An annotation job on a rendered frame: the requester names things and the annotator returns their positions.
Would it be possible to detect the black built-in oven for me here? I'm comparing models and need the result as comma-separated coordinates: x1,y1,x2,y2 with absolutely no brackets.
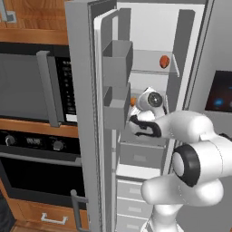
0,129,89,210

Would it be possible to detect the grey freezer door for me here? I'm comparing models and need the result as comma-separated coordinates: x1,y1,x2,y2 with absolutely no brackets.
63,0,134,232

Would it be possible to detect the wooden cupboard door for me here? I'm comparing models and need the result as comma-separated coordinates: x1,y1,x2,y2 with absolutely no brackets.
0,0,71,31

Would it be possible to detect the grey fridge door with display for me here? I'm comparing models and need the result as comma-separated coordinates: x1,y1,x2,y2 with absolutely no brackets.
180,0,232,232

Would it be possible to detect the grey cupboard handle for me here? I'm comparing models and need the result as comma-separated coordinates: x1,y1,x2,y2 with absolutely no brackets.
0,0,17,24

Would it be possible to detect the wooden drawer front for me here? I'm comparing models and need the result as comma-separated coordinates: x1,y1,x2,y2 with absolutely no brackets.
5,198,90,230

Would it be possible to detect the grey freezer door handle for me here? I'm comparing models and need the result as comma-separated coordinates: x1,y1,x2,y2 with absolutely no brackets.
70,188,92,232

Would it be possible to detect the clear freezer rack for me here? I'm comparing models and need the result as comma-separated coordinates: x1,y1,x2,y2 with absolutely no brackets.
130,49,180,78

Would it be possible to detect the white drawer handle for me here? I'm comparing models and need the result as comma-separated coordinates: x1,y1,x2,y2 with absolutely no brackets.
40,212,70,227

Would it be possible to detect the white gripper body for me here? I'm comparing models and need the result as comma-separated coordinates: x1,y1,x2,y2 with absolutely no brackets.
129,104,144,122

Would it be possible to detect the black oven knob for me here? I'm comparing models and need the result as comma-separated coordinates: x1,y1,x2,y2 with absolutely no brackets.
52,140,65,152
4,134,17,147

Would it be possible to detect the black microwave oven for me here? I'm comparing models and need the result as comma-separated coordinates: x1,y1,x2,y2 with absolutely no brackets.
0,42,80,128

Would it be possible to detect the grey microwave handle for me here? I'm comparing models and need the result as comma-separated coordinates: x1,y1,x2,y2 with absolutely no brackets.
35,50,62,128

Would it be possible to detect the large grey freezer drawer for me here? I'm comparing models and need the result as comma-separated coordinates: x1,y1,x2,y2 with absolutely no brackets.
119,140,168,169

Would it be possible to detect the small grey door bin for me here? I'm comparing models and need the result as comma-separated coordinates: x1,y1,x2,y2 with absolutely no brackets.
102,82,131,131

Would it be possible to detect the small grey freezer drawer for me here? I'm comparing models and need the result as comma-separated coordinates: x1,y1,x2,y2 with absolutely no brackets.
115,213,150,232
116,197,153,219
116,179,147,201

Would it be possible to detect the large grey door bin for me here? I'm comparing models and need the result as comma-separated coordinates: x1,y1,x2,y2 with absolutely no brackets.
101,40,134,89

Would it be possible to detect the grey oven handle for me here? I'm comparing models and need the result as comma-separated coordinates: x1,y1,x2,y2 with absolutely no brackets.
0,151,82,168

